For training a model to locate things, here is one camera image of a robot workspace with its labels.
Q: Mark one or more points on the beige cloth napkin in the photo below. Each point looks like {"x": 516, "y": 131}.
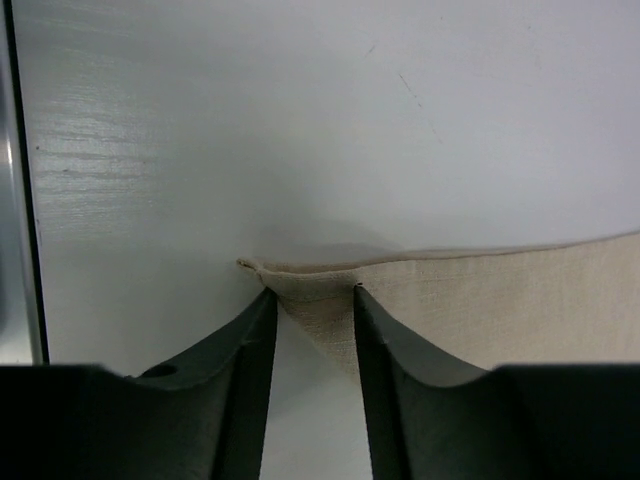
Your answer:
{"x": 571, "y": 303}

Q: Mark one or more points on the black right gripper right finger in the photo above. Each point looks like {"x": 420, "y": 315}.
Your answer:
{"x": 431, "y": 415}

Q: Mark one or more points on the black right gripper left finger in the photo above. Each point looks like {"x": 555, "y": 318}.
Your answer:
{"x": 198, "y": 415}

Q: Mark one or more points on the aluminium front mounting rail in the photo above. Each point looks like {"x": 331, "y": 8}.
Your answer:
{"x": 23, "y": 325}

